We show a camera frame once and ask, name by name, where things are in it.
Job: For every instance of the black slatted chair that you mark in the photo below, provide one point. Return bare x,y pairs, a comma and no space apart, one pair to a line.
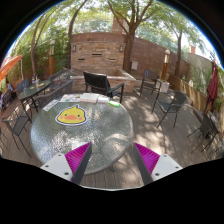
95,81

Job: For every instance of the dark round patio table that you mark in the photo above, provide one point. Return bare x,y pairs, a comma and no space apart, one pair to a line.
33,90

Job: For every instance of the grey mesh patio chair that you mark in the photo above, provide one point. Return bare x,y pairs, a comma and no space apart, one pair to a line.
206,128
176,100

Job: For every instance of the wall lantern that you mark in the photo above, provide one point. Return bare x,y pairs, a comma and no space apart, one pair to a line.
121,48
74,48

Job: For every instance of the large tree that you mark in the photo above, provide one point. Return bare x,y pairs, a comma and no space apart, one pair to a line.
128,50

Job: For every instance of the orange parasol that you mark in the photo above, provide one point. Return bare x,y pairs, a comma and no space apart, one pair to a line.
9,65

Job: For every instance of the blue chair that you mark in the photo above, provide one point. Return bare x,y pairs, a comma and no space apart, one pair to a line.
22,85

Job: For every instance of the yellow duck-shaped mouse pad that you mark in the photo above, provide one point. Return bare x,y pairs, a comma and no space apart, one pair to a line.
71,115

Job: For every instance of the closed red parasol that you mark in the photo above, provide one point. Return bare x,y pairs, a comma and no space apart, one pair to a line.
212,86

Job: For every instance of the black metal mesh chair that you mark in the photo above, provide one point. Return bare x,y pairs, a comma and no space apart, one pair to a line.
18,124

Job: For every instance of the wooden lamp post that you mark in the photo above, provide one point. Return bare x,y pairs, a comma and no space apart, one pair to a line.
51,60
165,65

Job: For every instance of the green marker block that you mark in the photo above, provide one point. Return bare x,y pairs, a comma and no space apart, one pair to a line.
114,104

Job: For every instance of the grey wall box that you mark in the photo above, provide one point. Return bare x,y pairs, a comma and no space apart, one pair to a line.
134,65

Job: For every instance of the small closed booklet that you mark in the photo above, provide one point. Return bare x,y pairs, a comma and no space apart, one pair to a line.
103,99

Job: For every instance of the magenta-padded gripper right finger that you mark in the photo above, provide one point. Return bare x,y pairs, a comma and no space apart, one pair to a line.
148,158

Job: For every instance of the white licence plate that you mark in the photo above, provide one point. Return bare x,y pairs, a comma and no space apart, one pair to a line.
50,105

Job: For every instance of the colourful picture sheet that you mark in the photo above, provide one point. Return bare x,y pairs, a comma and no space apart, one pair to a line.
70,98

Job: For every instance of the open white book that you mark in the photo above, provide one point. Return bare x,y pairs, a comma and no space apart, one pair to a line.
89,97

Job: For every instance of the grey wicker chair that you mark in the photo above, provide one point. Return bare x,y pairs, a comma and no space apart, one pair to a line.
59,76
55,93

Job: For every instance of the black metal armchair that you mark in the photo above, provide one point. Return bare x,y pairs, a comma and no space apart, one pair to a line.
150,76

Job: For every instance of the person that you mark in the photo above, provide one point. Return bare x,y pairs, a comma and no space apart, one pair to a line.
9,86

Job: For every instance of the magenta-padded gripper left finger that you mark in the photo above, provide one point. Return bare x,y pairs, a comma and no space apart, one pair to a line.
76,158

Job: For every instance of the slim leaning tree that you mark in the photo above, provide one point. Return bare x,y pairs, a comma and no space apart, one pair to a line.
70,30

